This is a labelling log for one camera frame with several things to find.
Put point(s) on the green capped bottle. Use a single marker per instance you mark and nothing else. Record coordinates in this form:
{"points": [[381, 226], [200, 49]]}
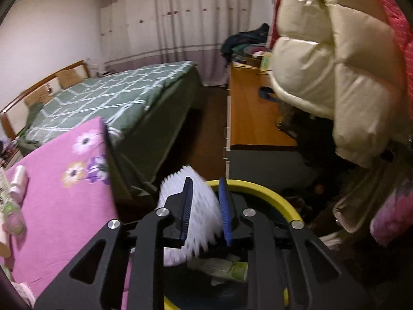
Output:
{"points": [[13, 219]]}

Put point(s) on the white plastic bottle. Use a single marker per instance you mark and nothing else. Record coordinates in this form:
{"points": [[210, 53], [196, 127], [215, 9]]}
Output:
{"points": [[18, 180]]}

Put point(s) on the flower print drink carton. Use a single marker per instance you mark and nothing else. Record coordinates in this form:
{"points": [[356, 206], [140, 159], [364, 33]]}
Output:
{"points": [[3, 189]]}

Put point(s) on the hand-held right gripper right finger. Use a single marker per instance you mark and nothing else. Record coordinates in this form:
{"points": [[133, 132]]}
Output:
{"points": [[226, 213]]}

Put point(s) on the pale green box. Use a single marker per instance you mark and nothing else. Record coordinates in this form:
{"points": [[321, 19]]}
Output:
{"points": [[266, 62]]}

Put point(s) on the pale striped curtain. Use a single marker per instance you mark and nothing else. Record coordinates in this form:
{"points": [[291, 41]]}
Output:
{"points": [[180, 22]]}

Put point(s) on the yellow rimmed bin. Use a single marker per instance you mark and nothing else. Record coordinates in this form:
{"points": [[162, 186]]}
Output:
{"points": [[274, 194]]}

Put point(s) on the cream puffer jacket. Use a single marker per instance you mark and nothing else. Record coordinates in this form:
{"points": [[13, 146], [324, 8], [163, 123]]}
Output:
{"points": [[322, 55]]}

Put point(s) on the pink patterned cloth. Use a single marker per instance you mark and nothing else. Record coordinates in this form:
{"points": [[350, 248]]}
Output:
{"points": [[393, 216]]}

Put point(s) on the pile of dark clothes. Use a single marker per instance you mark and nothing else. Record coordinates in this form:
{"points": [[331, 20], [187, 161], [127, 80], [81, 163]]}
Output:
{"points": [[245, 38]]}

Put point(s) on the pink floral tablecloth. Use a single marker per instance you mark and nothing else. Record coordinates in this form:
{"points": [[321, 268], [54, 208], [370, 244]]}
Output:
{"points": [[64, 206]]}

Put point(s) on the bed with green quilt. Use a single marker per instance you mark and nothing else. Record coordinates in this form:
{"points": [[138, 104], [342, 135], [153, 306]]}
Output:
{"points": [[106, 103]]}

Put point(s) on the green white tube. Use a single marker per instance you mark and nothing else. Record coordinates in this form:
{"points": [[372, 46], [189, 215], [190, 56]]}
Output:
{"points": [[226, 268]]}

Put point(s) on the wooden bed headboard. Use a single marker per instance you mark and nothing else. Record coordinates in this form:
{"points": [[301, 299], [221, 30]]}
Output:
{"points": [[69, 67]]}

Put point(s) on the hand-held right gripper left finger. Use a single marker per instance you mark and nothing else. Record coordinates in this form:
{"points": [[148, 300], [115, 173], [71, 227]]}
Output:
{"points": [[187, 206]]}

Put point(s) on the red quilted garment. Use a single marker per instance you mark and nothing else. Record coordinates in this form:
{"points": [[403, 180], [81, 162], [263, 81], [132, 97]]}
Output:
{"points": [[397, 16]]}

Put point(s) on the white bristle brush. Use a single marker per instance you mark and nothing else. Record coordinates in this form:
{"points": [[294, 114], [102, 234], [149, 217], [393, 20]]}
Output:
{"points": [[205, 213]]}

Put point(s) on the wooden desk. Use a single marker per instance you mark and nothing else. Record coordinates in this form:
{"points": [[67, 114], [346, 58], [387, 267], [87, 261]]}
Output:
{"points": [[248, 113]]}

